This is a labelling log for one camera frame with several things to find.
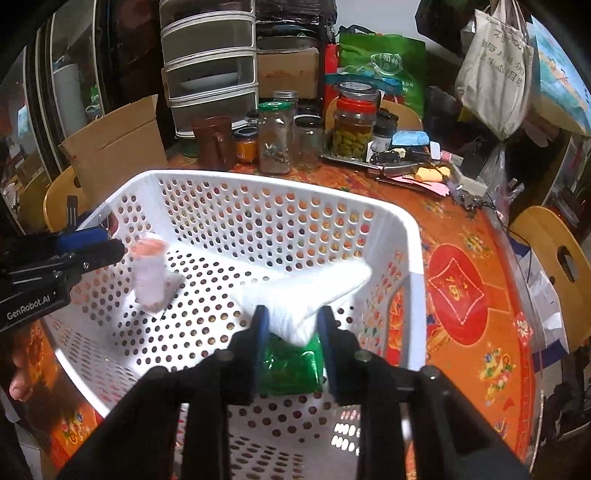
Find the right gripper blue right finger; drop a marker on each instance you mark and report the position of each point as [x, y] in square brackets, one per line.
[337, 351]

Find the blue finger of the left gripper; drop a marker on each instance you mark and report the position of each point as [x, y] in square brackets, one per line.
[91, 257]
[76, 240]

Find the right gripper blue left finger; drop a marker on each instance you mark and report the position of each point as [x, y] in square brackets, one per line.
[260, 328]

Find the white towel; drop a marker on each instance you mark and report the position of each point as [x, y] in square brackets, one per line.
[293, 300]

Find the green foil packet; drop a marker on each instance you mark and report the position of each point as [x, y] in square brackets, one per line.
[291, 370]

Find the clear plastic bottle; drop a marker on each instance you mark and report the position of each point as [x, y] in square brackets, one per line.
[154, 284]

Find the person's left hand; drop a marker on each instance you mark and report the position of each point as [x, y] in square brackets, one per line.
[20, 386]

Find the left wooden chair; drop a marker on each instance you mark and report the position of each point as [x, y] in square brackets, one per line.
[55, 200]

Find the wooden chair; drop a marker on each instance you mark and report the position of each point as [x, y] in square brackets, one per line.
[55, 200]
[564, 263]

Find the brown cardboard box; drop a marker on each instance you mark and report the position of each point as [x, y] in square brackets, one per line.
[111, 150]

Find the white perforated plastic basket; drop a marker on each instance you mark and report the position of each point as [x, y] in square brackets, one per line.
[226, 232]

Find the red floral tablecloth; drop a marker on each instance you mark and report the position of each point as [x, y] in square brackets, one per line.
[434, 264]

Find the brown plastic mug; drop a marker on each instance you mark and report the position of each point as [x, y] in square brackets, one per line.
[216, 147]

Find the small orange jar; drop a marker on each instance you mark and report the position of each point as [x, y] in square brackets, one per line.
[246, 144]

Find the empty glass jar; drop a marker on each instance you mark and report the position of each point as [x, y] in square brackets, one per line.
[309, 136]

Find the green lid glass jar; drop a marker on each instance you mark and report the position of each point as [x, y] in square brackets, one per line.
[275, 137]

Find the blue tissue pack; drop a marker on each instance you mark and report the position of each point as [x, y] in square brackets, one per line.
[407, 138]

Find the small black lid bottle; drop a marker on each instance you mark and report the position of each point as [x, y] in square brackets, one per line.
[383, 131]

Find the red lid pickle jar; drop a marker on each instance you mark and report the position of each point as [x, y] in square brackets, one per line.
[354, 119]

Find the grey stacked drawer tower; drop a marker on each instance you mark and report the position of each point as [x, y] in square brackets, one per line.
[209, 55]

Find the right wooden chair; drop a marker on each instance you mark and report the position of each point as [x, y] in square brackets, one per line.
[564, 263]

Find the green shopping bag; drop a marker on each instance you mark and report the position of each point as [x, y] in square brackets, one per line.
[397, 62]

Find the beige canvas tote bag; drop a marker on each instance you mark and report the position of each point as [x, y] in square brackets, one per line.
[495, 79]

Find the black bag on shelf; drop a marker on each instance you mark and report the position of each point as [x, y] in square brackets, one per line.
[296, 11]

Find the blue printed hanging bag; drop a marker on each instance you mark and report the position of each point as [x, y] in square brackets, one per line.
[563, 98]

